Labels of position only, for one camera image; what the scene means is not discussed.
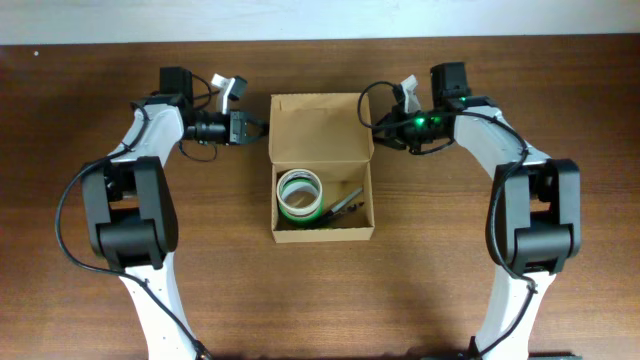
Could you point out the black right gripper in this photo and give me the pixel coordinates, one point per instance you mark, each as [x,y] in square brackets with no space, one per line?
[398,127]

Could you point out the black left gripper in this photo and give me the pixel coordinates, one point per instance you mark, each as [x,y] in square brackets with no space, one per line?
[236,128]

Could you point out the brown cardboard box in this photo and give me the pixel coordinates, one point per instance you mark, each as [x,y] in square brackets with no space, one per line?
[327,134]

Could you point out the green tape roll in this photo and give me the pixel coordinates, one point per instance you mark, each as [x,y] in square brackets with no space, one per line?
[305,214]

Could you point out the black white marker pen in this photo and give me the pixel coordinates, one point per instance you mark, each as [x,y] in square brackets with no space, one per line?
[348,200]

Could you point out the clear black ballpoint pen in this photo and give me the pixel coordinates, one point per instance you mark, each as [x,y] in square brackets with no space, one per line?
[345,210]

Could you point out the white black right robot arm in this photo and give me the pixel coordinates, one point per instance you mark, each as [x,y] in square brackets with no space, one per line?
[533,218]

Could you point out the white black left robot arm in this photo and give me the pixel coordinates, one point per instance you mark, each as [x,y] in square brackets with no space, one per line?
[131,218]

